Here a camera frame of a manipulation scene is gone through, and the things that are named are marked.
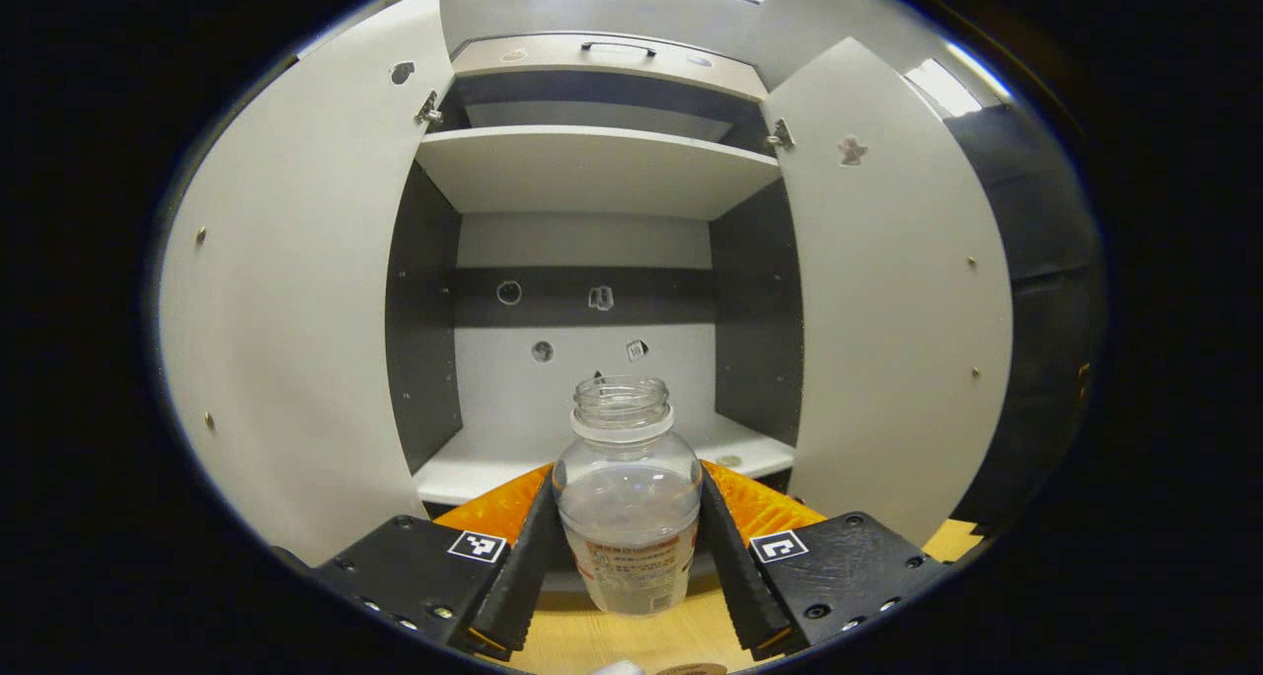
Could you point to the white and grey cabinet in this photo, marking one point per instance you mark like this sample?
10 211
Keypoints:
582 241

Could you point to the clear plastic bottle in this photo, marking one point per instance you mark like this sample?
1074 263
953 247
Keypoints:
627 507

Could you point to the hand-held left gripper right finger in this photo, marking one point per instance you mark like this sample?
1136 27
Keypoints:
735 576

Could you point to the white cabinet shelf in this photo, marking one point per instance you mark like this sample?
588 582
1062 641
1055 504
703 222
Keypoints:
592 167
474 468

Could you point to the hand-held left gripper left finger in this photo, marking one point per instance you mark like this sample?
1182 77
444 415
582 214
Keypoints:
523 576

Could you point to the narrow ceiling light panel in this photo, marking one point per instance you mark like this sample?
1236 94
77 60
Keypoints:
942 86

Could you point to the round brown coaster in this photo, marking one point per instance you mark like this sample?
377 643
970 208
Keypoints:
691 669

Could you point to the white cabinet door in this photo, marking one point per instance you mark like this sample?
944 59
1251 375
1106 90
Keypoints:
893 310
296 290

